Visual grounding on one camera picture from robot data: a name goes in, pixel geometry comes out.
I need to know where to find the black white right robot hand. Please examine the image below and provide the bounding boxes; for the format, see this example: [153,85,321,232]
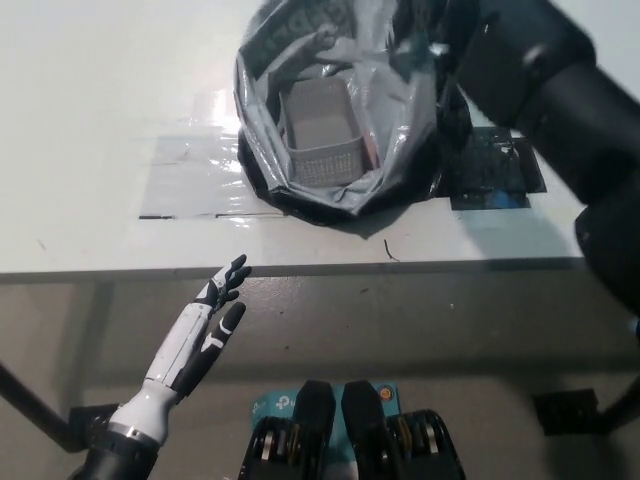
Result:
[399,0,471,56]

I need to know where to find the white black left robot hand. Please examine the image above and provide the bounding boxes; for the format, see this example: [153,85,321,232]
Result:
[108,253,253,446]

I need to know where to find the grey black plastic bag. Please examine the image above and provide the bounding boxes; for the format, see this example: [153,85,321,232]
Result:
[233,0,474,229]

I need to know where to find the grey perforated rectangular basket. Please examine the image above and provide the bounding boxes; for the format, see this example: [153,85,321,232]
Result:
[277,79,365,186]

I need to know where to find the teal box on robot body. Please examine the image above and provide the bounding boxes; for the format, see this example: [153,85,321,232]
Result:
[249,383,401,456]

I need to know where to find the black table foot plate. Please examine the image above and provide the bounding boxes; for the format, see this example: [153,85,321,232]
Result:
[69,404,121,437]
[532,392,601,439]

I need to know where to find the robot left black body block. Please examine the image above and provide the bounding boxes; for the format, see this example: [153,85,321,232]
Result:
[241,382,337,480]

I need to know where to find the black tape patch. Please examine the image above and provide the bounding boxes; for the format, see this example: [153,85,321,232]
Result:
[439,127,549,211]

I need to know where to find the black table leg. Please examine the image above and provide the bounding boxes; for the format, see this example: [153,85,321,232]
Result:
[0,359,76,454]

